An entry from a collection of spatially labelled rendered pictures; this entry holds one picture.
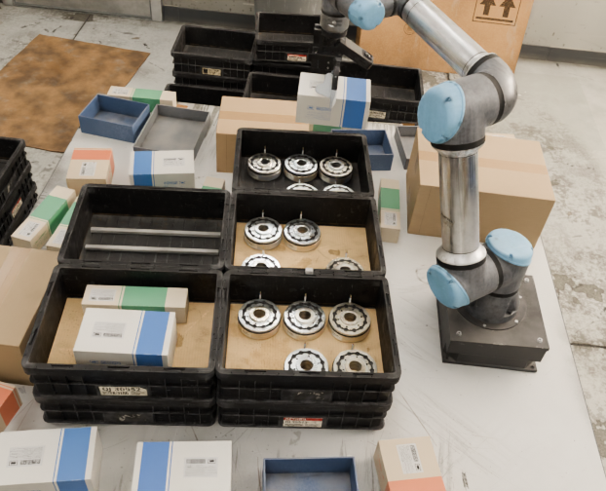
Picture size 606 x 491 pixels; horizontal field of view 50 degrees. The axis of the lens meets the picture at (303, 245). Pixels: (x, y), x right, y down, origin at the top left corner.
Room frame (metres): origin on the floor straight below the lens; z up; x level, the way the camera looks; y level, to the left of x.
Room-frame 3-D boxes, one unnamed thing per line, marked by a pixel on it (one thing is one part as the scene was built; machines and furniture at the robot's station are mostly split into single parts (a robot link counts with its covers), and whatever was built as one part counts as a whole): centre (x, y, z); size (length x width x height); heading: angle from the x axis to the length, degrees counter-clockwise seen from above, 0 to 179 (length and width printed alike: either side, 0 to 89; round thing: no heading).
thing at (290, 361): (0.87, -0.04, 0.86); 0.10 x 0.10 x 0.01
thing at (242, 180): (1.54, 0.03, 0.87); 0.40 x 0.30 x 0.11; 95
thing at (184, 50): (3.03, 0.54, 0.31); 0.40 x 0.30 x 0.34; 90
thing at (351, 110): (1.62, -0.04, 1.09); 0.20 x 0.12 x 0.09; 90
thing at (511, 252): (1.17, -0.50, 0.97); 0.13 x 0.12 x 0.14; 124
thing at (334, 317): (1.02, -0.13, 0.86); 0.10 x 0.10 x 0.01
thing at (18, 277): (0.99, 0.72, 0.78); 0.30 x 0.22 x 0.16; 179
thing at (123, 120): (1.93, 0.71, 0.74); 0.20 x 0.15 x 0.07; 81
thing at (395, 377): (0.95, -0.03, 0.92); 0.40 x 0.30 x 0.02; 95
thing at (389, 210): (1.60, -0.26, 0.73); 0.24 x 0.06 x 0.06; 179
